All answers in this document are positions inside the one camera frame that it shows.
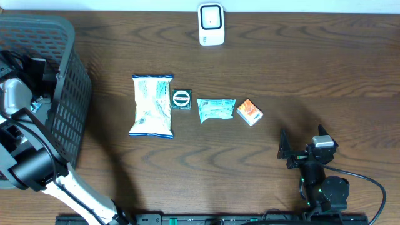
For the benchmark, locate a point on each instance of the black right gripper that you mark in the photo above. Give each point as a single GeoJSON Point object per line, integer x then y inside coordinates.
{"type": "Point", "coordinates": [297, 157]}

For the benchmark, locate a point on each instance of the orange white small box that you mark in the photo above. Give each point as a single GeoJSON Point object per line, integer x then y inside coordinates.
{"type": "Point", "coordinates": [249, 112]}

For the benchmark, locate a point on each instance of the green wet wipe packet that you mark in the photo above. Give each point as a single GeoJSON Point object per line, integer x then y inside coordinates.
{"type": "Point", "coordinates": [215, 108]}

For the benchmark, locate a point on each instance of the dark green round-label packet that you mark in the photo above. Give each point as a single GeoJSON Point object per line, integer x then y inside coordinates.
{"type": "Point", "coordinates": [181, 99]}

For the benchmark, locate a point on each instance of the white blue snack bag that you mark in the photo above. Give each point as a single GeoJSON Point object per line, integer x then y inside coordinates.
{"type": "Point", "coordinates": [153, 106]}

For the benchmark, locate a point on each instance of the green tissue box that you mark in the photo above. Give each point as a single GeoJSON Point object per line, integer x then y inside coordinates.
{"type": "Point", "coordinates": [36, 104]}

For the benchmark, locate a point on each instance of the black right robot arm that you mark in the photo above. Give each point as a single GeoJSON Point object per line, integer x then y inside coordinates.
{"type": "Point", "coordinates": [324, 194]}

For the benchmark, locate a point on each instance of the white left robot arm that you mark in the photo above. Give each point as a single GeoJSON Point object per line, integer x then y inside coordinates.
{"type": "Point", "coordinates": [34, 158]}

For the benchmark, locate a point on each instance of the dark grey plastic basket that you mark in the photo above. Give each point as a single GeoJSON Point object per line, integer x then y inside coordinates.
{"type": "Point", "coordinates": [52, 38]}

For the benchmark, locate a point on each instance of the black mounting rail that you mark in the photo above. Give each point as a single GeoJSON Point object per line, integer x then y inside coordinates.
{"type": "Point", "coordinates": [156, 219]}

